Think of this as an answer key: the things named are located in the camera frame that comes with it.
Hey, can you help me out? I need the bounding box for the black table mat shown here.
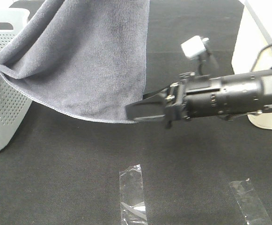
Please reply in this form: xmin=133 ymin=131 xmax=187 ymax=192
xmin=0 ymin=0 xmax=272 ymax=225

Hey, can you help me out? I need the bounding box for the white plastic basket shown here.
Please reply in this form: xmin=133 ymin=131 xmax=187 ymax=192
xmin=232 ymin=0 xmax=272 ymax=130

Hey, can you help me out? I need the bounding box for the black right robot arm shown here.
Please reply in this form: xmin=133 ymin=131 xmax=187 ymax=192
xmin=125 ymin=67 xmax=272 ymax=128

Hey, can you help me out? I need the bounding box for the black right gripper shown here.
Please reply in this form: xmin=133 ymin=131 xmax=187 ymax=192
xmin=125 ymin=73 xmax=222 ymax=128

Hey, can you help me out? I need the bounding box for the grey towel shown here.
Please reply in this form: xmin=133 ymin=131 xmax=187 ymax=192
xmin=0 ymin=0 xmax=150 ymax=123

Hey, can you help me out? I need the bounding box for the right clear tape strip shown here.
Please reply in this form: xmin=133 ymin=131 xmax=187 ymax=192
xmin=229 ymin=178 xmax=272 ymax=225

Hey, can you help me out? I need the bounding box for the grey perforated laundry basket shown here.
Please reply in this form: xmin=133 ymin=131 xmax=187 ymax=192
xmin=0 ymin=8 xmax=32 ymax=151

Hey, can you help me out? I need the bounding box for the middle clear tape strip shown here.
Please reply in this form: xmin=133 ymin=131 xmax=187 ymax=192
xmin=119 ymin=165 xmax=148 ymax=225

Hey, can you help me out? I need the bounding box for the clear tape strip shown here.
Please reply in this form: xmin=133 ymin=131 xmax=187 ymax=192
xmin=119 ymin=165 xmax=148 ymax=225
xmin=229 ymin=178 xmax=272 ymax=225

